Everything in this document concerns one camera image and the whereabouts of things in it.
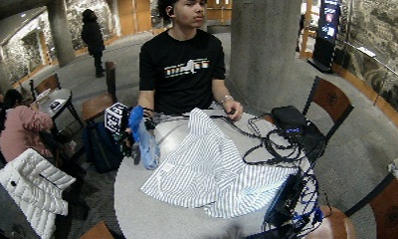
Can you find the blue cloth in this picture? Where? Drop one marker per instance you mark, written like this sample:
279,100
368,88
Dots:
147,149

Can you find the white marker cube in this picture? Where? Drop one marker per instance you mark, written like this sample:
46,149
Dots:
116,119

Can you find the wooden chair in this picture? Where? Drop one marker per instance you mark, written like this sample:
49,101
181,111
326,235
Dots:
46,83
97,231
331,99
385,207
98,103

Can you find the dark blue backpack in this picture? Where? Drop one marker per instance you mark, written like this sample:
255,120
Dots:
102,147

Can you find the black electronics box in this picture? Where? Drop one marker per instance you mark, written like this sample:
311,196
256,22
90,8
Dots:
295,127

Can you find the the person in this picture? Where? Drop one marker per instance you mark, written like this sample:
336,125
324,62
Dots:
181,71

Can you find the white striped shirt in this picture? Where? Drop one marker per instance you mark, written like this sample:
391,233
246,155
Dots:
207,172

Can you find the wide concrete pillar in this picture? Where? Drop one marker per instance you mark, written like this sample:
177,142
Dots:
264,53

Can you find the small grey side table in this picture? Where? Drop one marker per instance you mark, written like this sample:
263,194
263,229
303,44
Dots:
61,99

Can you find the black phone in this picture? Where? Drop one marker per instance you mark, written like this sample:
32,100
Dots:
54,105

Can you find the black display kiosk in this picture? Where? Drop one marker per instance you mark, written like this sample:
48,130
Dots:
327,36

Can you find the slim concrete pillar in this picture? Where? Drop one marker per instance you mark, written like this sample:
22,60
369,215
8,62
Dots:
61,33

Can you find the white puffer jacket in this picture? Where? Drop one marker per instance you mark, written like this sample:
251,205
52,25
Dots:
33,189

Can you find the metal handrail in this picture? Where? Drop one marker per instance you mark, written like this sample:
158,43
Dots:
379,63

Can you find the round wooden stool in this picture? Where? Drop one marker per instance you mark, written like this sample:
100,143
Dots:
335,224

